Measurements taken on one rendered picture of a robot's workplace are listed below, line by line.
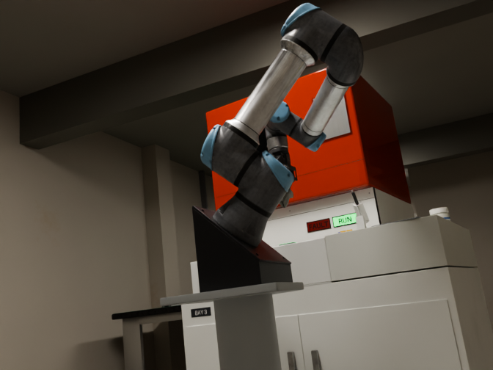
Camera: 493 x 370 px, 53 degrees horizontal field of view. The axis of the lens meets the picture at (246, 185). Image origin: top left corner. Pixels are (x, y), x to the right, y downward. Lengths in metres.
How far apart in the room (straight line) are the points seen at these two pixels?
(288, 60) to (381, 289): 0.72
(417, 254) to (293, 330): 0.46
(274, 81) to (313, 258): 0.59
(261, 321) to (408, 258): 0.49
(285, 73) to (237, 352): 0.74
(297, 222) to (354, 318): 0.88
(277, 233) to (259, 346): 1.16
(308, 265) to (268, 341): 0.40
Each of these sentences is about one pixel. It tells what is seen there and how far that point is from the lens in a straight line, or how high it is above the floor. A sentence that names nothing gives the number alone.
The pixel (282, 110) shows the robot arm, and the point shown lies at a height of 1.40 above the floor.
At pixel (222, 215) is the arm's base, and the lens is 1.33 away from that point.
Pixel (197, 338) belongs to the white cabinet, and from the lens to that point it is 1.87.
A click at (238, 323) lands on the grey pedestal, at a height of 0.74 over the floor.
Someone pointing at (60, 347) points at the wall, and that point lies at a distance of 4.48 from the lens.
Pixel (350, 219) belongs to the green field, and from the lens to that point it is 2.24.
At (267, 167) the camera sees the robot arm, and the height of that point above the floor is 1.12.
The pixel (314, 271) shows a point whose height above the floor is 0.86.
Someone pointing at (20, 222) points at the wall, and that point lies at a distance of 4.30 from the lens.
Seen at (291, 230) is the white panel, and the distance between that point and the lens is 2.36.
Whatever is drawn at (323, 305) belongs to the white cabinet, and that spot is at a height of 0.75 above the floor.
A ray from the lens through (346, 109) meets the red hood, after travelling 2.30.
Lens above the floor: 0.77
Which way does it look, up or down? 14 degrees up
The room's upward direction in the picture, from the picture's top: 7 degrees counter-clockwise
